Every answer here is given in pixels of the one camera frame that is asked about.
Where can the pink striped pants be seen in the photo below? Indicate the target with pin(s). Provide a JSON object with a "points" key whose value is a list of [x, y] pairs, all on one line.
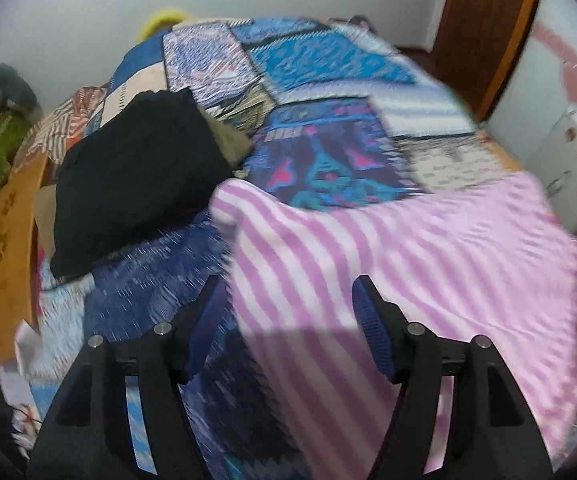
{"points": [[418, 270]]}

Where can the white sliding wardrobe door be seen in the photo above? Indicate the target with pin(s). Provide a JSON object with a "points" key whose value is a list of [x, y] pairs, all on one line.
{"points": [[528, 100]]}

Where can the brown wooden door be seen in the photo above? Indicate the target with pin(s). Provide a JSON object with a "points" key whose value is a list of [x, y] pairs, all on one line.
{"points": [[483, 20]]}

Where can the olive folded cloth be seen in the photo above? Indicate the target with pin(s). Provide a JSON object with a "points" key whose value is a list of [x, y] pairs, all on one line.
{"points": [[233, 142]]}

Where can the orange striped blanket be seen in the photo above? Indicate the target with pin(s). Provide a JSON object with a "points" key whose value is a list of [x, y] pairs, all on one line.
{"points": [[68, 120]]}

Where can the black folded clothes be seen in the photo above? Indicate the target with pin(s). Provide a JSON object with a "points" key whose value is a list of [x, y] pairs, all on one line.
{"points": [[133, 180]]}

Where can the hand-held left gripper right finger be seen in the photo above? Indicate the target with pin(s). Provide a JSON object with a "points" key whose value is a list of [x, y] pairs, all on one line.
{"points": [[373, 325]]}

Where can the grey plush toy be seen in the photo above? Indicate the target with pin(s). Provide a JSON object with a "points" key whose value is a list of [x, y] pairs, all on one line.
{"points": [[3, 77]]}

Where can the white appliance with stickers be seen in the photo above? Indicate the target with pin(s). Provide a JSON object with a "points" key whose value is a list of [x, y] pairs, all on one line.
{"points": [[563, 170]]}

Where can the blue patchwork bedspread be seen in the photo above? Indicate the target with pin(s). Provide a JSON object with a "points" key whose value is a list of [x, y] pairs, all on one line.
{"points": [[318, 60]]}

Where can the yellow foam tube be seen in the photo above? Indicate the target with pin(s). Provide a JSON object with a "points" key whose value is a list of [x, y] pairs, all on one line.
{"points": [[163, 16]]}

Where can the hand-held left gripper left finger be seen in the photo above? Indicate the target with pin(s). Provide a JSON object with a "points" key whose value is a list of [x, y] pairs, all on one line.
{"points": [[208, 330]]}

